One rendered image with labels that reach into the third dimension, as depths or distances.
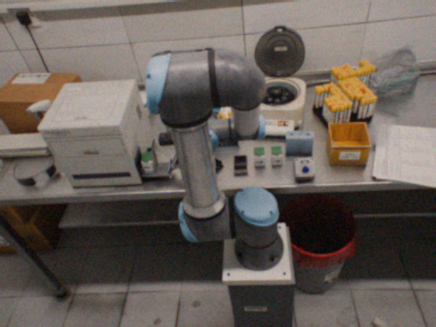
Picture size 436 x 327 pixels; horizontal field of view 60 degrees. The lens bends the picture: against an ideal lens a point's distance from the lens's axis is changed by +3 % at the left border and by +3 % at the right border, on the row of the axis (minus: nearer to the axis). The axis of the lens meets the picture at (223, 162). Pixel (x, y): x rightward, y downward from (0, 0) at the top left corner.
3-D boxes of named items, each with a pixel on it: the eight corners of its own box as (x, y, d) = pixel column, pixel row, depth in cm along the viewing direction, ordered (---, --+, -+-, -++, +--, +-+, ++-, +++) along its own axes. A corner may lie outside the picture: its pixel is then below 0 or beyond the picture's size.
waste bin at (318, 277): (277, 302, 193) (277, 256, 162) (272, 241, 219) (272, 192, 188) (353, 302, 190) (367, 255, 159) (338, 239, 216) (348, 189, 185)
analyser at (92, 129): (71, 188, 144) (35, 129, 123) (92, 141, 164) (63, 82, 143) (150, 185, 141) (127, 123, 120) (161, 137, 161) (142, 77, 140)
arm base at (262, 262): (280, 275, 107) (280, 255, 100) (229, 266, 110) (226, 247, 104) (286, 232, 117) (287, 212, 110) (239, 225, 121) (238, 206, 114)
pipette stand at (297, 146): (285, 159, 143) (285, 140, 136) (285, 147, 148) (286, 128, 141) (312, 160, 142) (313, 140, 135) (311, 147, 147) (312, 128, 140)
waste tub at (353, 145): (329, 166, 139) (331, 146, 132) (325, 142, 148) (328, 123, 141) (367, 166, 137) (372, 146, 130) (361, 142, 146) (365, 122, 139)
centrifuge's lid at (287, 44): (253, 27, 154) (255, 21, 160) (255, 83, 169) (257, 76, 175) (306, 26, 149) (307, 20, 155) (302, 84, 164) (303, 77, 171)
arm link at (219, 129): (228, 132, 108) (227, 109, 115) (191, 135, 108) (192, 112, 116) (231, 152, 113) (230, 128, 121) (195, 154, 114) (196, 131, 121)
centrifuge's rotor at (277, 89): (255, 114, 157) (255, 100, 152) (261, 94, 167) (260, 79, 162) (293, 116, 153) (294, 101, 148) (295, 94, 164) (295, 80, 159)
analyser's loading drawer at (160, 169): (118, 180, 142) (114, 171, 138) (123, 168, 147) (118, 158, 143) (171, 178, 140) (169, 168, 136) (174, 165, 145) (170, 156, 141)
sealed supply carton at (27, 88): (9, 134, 173) (-14, 100, 160) (35, 103, 190) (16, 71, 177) (73, 135, 168) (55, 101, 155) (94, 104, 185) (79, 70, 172)
